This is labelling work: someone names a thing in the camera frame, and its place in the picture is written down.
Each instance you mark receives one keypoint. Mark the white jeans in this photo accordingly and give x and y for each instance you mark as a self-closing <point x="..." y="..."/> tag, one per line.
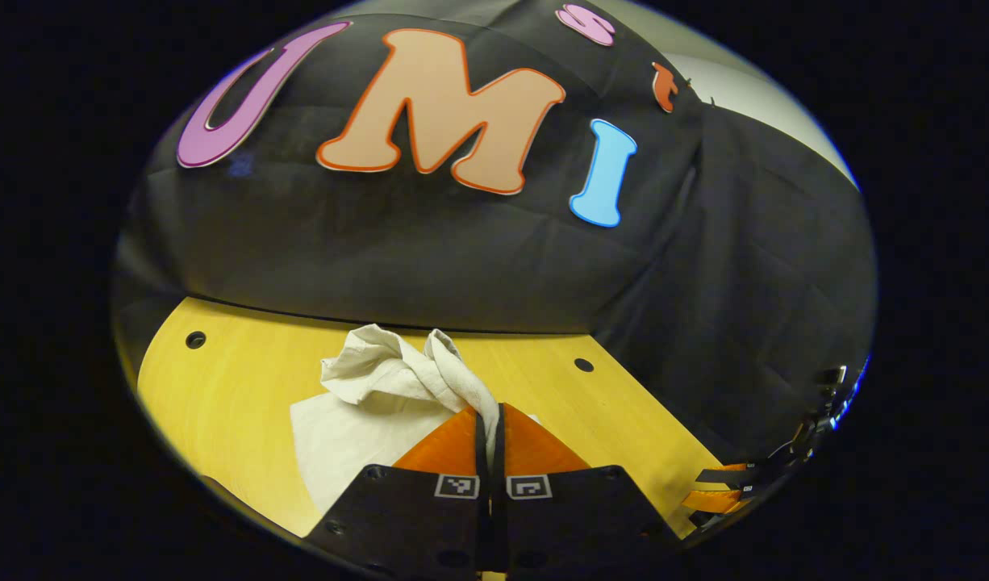
<point x="357" y="436"/>

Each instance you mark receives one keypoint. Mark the black backdrop cloth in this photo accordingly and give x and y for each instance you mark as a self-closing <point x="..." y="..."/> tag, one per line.
<point x="462" y="258"/>

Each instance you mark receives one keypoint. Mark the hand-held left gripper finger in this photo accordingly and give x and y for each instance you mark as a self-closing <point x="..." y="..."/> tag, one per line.
<point x="498" y="456"/>
<point x="482" y="460"/>

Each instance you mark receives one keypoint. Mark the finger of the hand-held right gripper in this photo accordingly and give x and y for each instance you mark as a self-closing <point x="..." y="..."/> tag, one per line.
<point x="724" y="474"/>
<point x="716" y="500"/>

